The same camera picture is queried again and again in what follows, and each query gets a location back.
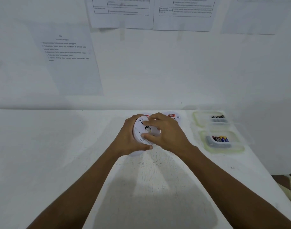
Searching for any person's right hand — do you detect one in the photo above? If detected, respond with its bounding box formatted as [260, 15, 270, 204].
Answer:
[143, 113, 196, 158]

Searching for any person's left hand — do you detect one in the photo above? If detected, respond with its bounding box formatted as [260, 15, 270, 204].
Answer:
[111, 114, 153, 157]

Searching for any white round smoke detector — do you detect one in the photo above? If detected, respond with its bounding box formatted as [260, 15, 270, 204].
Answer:
[132, 114, 162, 152]

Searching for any person's right forearm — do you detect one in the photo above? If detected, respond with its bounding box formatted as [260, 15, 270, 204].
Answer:
[181, 146, 291, 229]

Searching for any person's left forearm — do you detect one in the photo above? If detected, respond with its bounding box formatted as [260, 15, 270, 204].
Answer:
[26, 143, 127, 229]

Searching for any white red-label smoke detector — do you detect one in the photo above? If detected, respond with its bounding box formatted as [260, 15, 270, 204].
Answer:
[161, 111, 183, 125]

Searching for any small clear plastic container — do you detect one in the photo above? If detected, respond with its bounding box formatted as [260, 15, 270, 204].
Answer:
[192, 111, 232, 128]

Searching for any large clear plastic container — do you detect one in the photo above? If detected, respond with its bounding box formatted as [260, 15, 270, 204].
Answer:
[199, 128, 245, 154]

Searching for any group of blue red batteries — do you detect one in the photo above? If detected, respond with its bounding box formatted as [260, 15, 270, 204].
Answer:
[212, 135, 229, 143]

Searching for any paper sheet with text lines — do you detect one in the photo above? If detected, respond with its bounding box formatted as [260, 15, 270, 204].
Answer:
[32, 23, 104, 96]

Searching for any paper sheet with table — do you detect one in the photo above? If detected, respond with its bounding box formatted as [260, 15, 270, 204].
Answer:
[153, 0, 218, 32]
[84, 0, 154, 29]

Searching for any brown woven chair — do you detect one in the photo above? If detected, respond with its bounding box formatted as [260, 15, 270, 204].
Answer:
[271, 170, 291, 209]

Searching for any blank white paper sheet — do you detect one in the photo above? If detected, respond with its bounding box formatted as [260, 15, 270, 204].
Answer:
[220, 0, 287, 35]

